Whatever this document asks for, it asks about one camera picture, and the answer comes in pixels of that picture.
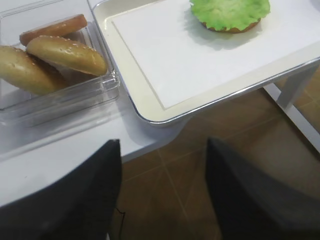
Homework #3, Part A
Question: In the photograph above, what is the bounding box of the sesame bun top left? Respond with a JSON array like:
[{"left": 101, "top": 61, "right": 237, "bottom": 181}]
[{"left": 0, "top": 45, "right": 68, "bottom": 95}]

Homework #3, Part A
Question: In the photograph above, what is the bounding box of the bun bottom under lettuce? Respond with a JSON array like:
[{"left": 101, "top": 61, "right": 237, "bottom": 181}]
[{"left": 201, "top": 18, "right": 261, "bottom": 34}]

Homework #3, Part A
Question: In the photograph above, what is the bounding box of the sesame bun top right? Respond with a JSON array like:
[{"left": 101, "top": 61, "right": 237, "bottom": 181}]
[{"left": 26, "top": 35, "right": 108, "bottom": 76}]

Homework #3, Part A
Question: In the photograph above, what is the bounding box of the green lettuce leaf on bun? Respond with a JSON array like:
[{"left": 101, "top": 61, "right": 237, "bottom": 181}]
[{"left": 190, "top": 0, "right": 271, "bottom": 31}]

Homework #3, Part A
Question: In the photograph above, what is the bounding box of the sesame bun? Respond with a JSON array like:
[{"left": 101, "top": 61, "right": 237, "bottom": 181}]
[
  {"left": 0, "top": 45, "right": 68, "bottom": 95},
  {"left": 26, "top": 35, "right": 108, "bottom": 76}
]

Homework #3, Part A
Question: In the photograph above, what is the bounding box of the white table leg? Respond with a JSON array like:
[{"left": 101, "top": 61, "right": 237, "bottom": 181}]
[{"left": 262, "top": 59, "right": 320, "bottom": 118}]

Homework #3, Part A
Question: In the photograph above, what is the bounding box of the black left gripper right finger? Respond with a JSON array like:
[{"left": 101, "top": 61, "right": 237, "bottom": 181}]
[{"left": 205, "top": 137, "right": 320, "bottom": 240}]

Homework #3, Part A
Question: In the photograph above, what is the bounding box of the clear plastic bun container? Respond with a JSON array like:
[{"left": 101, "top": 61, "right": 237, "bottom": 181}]
[{"left": 0, "top": 0, "right": 120, "bottom": 160}]

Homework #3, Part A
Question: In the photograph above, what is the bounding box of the orange bun bottom half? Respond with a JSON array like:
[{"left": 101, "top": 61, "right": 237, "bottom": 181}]
[{"left": 19, "top": 14, "right": 88, "bottom": 46}]

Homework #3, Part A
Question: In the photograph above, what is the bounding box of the white paper tray liner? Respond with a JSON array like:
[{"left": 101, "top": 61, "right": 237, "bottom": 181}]
[{"left": 112, "top": 0, "right": 320, "bottom": 108}]

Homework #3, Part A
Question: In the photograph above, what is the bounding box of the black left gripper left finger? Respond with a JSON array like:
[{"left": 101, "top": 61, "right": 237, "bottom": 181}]
[{"left": 0, "top": 139, "right": 122, "bottom": 240}]

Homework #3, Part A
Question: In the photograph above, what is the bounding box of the white metal-rimmed tray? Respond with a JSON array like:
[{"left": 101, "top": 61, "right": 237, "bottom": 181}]
[{"left": 93, "top": 0, "right": 320, "bottom": 125}]

